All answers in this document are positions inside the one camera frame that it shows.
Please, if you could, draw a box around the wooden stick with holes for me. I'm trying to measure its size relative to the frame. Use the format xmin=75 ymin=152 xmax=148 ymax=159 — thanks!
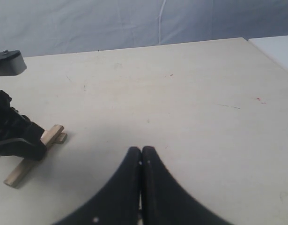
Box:
xmin=54 ymin=132 xmax=67 ymax=144

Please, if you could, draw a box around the white side table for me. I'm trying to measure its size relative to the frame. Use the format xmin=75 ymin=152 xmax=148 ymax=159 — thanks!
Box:
xmin=248 ymin=35 xmax=288 ymax=71

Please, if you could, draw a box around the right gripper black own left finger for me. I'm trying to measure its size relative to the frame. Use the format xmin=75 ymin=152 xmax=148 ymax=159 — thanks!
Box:
xmin=56 ymin=147 xmax=141 ymax=225

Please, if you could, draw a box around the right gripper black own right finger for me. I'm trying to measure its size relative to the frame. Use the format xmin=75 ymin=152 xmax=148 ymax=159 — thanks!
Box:
xmin=141 ymin=146 xmax=230 ymax=225

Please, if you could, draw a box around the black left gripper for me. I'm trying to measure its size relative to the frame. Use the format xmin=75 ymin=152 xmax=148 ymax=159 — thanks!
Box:
xmin=0 ymin=90 xmax=47 ymax=161

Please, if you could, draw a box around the grey fabric backdrop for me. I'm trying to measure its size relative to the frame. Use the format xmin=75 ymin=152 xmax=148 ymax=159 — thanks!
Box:
xmin=0 ymin=0 xmax=288 ymax=57

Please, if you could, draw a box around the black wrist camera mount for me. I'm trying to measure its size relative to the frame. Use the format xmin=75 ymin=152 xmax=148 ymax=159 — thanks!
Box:
xmin=0 ymin=50 xmax=27 ymax=77

